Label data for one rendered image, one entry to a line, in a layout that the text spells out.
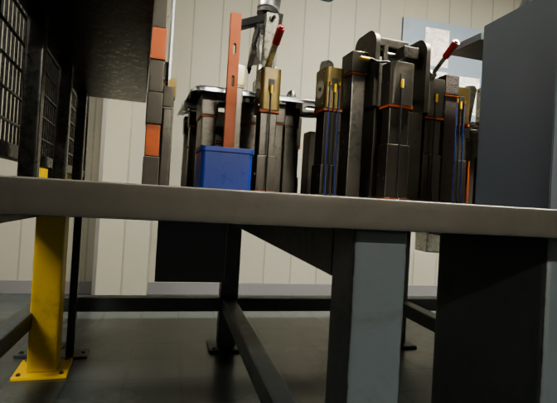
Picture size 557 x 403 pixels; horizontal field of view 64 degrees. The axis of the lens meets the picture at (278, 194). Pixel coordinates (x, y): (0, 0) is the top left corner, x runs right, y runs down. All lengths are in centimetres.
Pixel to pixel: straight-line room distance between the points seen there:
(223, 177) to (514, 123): 58
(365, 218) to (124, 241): 249
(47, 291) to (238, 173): 112
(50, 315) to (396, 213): 151
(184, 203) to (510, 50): 76
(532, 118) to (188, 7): 276
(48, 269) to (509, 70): 158
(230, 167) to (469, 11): 347
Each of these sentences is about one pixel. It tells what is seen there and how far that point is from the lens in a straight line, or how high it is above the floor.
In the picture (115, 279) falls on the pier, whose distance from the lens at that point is 300.
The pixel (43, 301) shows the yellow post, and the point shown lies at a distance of 187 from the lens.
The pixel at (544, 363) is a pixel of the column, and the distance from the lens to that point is 88.
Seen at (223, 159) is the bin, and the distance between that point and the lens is 90.
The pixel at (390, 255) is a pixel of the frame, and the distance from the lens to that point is 63.
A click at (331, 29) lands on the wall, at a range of 357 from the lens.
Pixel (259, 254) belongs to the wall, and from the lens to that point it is 323.
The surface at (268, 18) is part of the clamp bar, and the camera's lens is 134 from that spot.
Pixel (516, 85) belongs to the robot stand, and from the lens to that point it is 101.
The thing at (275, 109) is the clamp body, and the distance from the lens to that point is 124.
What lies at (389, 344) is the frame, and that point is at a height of 50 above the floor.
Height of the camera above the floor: 69
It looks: 1 degrees up
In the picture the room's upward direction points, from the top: 3 degrees clockwise
